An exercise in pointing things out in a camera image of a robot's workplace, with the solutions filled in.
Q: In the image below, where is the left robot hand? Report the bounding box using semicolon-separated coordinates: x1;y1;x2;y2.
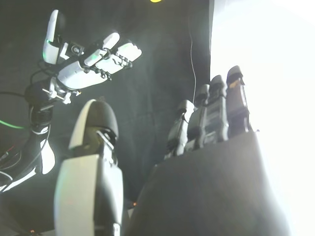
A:
54;65;291;236

